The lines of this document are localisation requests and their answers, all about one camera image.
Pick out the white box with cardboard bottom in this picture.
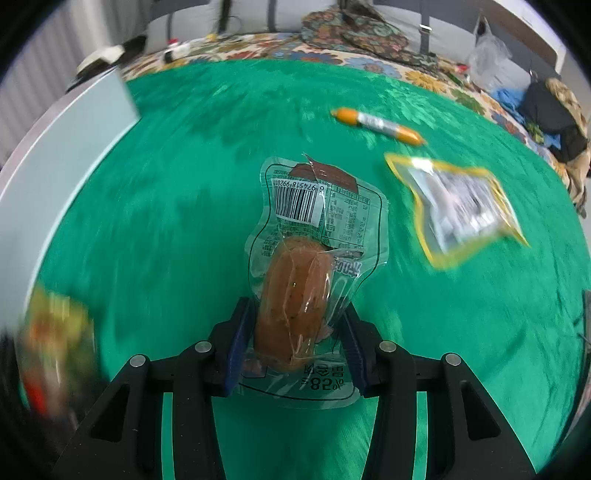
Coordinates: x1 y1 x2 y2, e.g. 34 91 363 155
0 69 141 298

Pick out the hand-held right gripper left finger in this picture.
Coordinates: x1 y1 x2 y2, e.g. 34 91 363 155
53 298 259 480

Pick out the dark floral cloth pile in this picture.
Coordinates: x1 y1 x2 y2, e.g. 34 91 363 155
300 0 411 62

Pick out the yellow-edged silver snack packet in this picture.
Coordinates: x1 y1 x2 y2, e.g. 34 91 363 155
384 152 531 272

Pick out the green fuzzy mat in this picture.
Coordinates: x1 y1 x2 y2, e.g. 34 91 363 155
37 60 588 480

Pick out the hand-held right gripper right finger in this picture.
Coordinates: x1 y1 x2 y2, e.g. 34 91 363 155
341 304 539 480

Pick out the orange sausage stick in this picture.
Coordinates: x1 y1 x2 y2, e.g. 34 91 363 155
331 107 426 147

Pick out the black bag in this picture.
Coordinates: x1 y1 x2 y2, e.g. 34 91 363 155
517 80 589 163

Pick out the grey headboard cushion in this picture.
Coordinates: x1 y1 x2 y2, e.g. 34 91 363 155
369 0 483 57
151 0 219 34
231 0 339 34

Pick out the clear packet with brown meat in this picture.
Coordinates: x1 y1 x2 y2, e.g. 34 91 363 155
231 154 389 411

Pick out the blue cloth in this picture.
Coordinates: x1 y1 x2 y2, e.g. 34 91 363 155
493 87 528 121

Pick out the yellow green snack packet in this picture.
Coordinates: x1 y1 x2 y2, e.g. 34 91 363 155
16 284 100 418

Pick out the grey curtain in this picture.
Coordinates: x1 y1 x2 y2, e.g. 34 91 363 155
0 9 100 158

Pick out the clear plastic bag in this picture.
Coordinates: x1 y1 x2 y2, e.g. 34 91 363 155
466 16 513 93

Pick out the brown patterned cloth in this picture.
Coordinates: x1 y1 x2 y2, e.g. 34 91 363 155
544 78 591 215

